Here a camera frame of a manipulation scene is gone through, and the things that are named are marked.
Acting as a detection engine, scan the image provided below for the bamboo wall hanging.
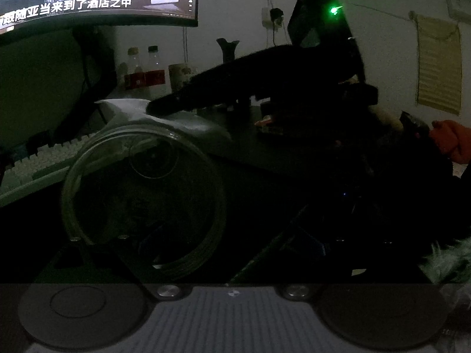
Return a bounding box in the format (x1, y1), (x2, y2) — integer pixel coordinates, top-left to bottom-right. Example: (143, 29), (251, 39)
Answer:
(415, 14), (463, 115)

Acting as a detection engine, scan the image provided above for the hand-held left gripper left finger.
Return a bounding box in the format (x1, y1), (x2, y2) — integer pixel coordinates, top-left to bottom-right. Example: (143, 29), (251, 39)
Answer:
(39, 232), (185, 299)

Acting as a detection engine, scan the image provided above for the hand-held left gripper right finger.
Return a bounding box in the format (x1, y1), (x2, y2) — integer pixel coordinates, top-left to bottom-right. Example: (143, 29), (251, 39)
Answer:
(281, 228), (427, 299)

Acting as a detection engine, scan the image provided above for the black monitor stand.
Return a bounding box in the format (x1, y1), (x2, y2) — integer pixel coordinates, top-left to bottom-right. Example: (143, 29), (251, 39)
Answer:
(73, 26), (120, 94)

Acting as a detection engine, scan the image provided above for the fuzzy white cloth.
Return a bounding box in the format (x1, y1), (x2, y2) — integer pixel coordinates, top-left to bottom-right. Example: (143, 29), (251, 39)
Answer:
(421, 237), (471, 285)

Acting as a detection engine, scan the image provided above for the patterned paper cup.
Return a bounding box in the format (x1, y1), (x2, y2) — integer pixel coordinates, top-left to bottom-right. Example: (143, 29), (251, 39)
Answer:
(168, 63), (193, 91)

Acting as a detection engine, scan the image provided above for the red packet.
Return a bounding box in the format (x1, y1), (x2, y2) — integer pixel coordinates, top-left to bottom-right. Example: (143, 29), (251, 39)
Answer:
(256, 115), (282, 135)

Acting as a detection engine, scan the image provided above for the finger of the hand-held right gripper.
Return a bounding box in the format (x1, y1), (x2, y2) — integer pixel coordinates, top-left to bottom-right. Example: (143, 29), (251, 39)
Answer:
(189, 43), (297, 88)
(146, 81), (260, 115)

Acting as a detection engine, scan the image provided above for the white wall box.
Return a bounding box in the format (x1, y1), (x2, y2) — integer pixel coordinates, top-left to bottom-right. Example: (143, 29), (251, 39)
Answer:
(446, 0), (471, 20)

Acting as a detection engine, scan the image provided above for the white tissue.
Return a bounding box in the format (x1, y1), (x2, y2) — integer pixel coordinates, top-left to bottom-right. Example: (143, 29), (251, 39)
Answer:
(95, 97), (233, 145)

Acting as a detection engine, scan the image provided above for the white keyboard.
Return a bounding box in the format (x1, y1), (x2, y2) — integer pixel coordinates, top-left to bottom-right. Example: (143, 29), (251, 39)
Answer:
(0, 136), (101, 207)

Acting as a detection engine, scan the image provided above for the glass jar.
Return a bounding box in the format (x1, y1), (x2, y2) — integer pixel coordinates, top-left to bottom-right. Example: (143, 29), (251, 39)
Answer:
(61, 125), (227, 281)

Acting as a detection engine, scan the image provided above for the black vase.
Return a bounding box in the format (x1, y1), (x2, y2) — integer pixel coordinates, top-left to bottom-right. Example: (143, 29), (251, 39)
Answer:
(216, 37), (241, 64)

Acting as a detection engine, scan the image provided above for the white wall socket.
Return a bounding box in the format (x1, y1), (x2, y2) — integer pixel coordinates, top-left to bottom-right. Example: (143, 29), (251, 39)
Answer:
(261, 6), (285, 30)

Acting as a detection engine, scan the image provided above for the person's right hand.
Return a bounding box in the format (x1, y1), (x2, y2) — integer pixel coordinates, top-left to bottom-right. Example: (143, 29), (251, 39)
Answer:
(430, 119), (471, 164)

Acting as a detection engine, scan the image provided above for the red label bottle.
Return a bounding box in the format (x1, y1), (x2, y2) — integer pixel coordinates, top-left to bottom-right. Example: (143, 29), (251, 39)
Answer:
(124, 47), (146, 91)
(145, 46), (167, 89)

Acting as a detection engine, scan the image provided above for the black cable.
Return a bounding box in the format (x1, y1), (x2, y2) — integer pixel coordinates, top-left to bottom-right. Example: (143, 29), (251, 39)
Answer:
(270, 26), (291, 46)

